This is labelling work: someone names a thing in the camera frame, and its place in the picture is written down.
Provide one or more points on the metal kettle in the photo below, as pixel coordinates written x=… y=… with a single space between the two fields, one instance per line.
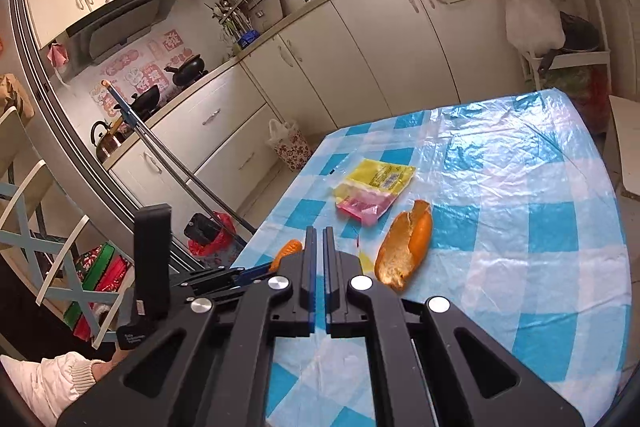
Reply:
x=107 y=144

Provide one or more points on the red green quilted bag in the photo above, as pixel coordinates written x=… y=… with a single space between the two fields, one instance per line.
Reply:
x=97 y=282

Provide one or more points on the red plastic bag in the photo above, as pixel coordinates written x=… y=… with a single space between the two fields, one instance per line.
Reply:
x=592 y=97

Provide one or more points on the small bread roll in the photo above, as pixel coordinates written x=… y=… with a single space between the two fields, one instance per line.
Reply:
x=289 y=252

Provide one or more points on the pink snack packet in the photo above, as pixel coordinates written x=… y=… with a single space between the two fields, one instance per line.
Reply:
x=365 y=207

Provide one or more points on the black wok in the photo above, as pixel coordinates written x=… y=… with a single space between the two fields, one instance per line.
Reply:
x=187 y=69
x=145 y=102

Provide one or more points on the cream kitchen cabinets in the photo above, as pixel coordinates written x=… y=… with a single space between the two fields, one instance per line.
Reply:
x=350 y=52

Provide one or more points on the pink wall stickers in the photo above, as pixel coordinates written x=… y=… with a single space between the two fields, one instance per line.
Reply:
x=135 y=74

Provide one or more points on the pink hanging cloth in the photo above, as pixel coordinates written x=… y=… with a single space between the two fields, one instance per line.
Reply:
x=59 y=57

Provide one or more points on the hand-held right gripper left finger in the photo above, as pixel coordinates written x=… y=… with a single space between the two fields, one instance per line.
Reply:
x=310 y=287

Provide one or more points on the blue white checkered tablecloth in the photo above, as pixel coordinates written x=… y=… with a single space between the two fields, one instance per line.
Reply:
x=500 y=232

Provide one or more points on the large bread roll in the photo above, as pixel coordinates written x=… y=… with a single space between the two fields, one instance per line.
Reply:
x=407 y=247

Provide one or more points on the white blue shelf unit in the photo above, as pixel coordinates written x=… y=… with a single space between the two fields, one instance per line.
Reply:
x=30 y=217

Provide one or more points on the white plastic bag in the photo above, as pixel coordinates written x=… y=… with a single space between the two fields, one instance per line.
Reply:
x=532 y=24

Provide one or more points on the grey sliding door frame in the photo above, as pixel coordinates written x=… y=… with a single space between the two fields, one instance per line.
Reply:
x=30 y=37

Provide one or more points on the kitchen utensil rack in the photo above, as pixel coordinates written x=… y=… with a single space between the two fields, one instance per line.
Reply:
x=240 y=12

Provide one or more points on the range hood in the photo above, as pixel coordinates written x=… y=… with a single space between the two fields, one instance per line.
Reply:
x=120 y=27

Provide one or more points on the black bag on red bag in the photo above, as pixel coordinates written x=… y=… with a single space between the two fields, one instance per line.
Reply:
x=205 y=232

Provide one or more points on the metal pole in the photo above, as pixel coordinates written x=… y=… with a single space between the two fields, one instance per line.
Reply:
x=215 y=203

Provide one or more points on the white stool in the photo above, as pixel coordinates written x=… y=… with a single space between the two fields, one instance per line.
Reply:
x=625 y=147

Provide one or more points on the dark frying pan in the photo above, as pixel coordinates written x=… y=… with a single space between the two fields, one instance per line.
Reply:
x=577 y=37

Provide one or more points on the yellow snack packet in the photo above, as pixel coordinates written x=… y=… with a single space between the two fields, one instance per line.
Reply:
x=380 y=177

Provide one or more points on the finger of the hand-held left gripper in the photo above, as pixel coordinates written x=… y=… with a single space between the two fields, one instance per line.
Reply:
x=220 y=288
x=255 y=272

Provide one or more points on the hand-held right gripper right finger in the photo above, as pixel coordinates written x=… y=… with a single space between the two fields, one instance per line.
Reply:
x=330 y=287

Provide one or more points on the person's left forearm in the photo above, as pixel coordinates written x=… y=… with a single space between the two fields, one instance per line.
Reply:
x=45 y=382

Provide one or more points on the floral waste bin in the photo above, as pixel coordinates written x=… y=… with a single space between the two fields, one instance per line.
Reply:
x=290 y=147

